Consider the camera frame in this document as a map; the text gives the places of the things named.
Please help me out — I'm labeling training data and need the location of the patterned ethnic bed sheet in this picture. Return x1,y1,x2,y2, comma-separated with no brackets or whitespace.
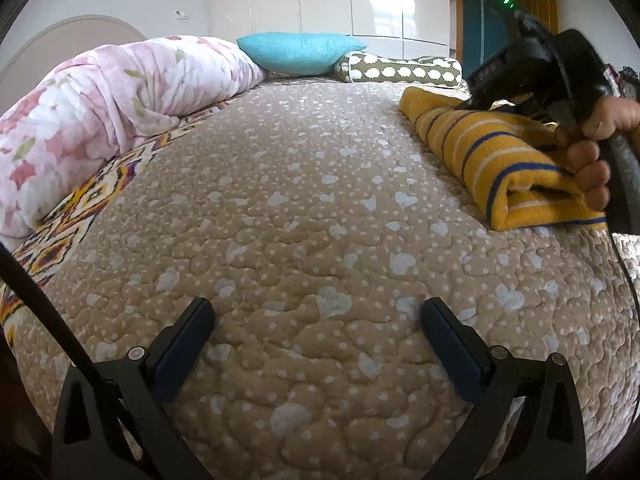
16,99,243,361

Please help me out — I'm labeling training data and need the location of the white glossy wardrobe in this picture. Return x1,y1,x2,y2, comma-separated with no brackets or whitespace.
209,0,458,58

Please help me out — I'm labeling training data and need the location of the person's right hand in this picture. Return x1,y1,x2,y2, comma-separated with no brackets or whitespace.
555,96,640,211

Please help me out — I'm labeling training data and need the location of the beige dotted quilted bedspread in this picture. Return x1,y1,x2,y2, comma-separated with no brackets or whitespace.
4,77,640,480

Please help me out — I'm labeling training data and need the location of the round beige headboard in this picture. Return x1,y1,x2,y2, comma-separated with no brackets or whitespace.
0,14,145,113

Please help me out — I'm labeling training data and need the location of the pink floral duvet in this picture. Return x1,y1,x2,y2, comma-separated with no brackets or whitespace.
1,36,265,249

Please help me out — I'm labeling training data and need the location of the olive white-patterned bolster pillow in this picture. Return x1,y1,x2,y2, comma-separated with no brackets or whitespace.
334,51,464,88

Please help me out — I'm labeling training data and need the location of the yellow striped knit sweater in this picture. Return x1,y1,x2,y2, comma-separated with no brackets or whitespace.
399,87,605,231

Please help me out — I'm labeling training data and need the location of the teal pillow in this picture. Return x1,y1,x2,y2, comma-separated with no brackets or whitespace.
236,32,367,77

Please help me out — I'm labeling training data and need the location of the brown wooden door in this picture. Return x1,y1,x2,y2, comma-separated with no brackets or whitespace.
514,0,560,36

